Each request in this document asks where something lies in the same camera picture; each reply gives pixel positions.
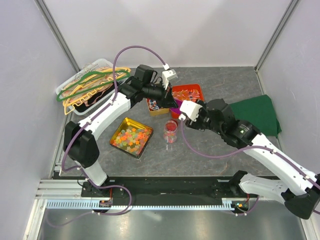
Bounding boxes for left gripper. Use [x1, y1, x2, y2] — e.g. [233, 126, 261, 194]
[142, 80, 179, 110]

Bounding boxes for orange box of lollipops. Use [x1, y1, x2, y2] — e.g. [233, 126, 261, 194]
[170, 84, 205, 119]

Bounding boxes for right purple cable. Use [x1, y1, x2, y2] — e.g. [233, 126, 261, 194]
[179, 114, 320, 217]

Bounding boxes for green cloth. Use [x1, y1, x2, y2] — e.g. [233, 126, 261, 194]
[230, 94, 282, 138]

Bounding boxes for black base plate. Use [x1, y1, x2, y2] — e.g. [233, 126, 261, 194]
[80, 169, 278, 205]

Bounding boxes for gold tin wrapped lollipops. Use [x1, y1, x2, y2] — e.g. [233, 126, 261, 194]
[146, 98, 170, 117]

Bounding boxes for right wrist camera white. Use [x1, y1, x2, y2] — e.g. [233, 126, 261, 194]
[178, 100, 202, 122]

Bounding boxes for purple plastic scoop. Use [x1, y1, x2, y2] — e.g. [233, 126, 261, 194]
[170, 107, 181, 115]

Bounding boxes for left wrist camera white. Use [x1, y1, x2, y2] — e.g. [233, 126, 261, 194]
[161, 69, 178, 90]

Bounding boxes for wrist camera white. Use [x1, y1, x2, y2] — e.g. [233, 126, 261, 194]
[178, 100, 202, 122]
[161, 69, 178, 90]

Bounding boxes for orange wavy clothes hanger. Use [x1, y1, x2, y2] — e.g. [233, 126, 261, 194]
[61, 75, 114, 115]

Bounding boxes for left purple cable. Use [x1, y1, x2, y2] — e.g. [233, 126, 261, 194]
[44, 45, 171, 228]

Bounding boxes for purple cable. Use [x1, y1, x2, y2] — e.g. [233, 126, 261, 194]
[44, 45, 171, 228]
[179, 114, 320, 217]

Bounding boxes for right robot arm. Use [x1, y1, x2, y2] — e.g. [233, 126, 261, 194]
[179, 99, 320, 220]

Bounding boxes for red jar lid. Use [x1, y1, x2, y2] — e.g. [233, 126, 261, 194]
[164, 120, 178, 132]

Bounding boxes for clear plastic jar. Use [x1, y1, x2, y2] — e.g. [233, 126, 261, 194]
[163, 126, 178, 151]

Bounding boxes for grey cable duct rail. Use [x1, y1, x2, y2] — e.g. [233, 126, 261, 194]
[46, 199, 236, 211]

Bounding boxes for gold square tin star candies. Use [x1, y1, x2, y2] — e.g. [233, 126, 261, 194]
[109, 117, 154, 159]

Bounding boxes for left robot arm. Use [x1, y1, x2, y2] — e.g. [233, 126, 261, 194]
[63, 64, 178, 197]

